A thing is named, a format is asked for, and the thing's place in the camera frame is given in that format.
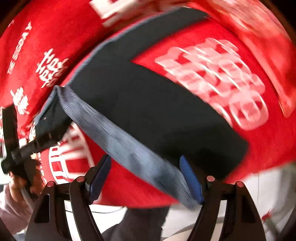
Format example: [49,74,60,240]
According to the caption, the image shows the black pants with grey lining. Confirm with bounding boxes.
[36,8,248,208]

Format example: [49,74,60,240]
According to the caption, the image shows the pink sleeved left forearm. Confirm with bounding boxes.
[0,185,32,235]

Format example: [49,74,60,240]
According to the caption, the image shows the person's left hand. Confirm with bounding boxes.
[9,161,44,207]

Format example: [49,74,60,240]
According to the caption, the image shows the red sofa back cushion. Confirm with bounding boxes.
[1,1,128,138]

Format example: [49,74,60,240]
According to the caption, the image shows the dark trousers on person's leg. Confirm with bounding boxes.
[102,207,170,241]

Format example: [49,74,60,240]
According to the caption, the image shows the red and white sofa pillow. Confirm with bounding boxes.
[89,1,295,118]

